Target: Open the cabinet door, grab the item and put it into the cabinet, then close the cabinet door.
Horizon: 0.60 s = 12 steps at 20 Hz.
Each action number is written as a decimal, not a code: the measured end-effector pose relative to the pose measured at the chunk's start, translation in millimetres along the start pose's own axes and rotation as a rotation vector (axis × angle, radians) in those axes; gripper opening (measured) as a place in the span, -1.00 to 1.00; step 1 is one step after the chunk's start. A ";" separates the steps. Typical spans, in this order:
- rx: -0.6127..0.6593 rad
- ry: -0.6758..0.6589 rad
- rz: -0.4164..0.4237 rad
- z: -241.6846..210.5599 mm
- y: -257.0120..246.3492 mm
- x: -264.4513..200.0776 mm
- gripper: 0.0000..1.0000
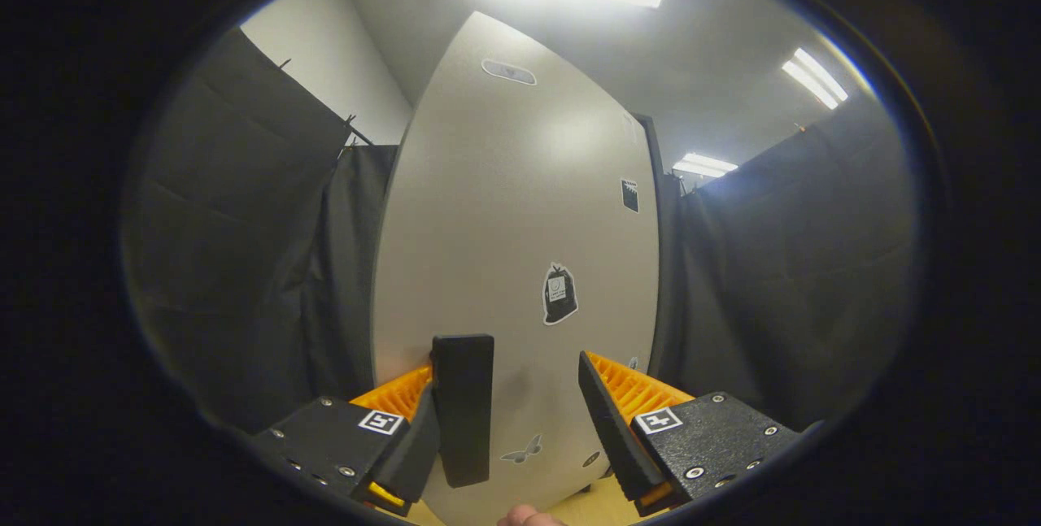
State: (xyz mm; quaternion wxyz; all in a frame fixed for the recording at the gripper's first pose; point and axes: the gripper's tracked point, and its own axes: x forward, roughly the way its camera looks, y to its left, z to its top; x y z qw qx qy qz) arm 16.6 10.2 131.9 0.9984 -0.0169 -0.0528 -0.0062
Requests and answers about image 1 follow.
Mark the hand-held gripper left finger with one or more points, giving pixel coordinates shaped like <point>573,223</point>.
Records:
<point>411,461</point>

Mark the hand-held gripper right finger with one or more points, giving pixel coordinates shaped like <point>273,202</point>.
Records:
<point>618,436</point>

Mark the grey cabinet door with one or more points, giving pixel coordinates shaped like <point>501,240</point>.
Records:
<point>504,225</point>

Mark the black backdrop cloth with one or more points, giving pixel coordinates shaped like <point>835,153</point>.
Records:
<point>244,266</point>

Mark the small ceiling light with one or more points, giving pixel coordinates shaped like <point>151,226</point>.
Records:
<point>704,166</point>

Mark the long ceiling light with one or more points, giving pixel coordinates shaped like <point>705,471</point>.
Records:
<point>815,79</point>

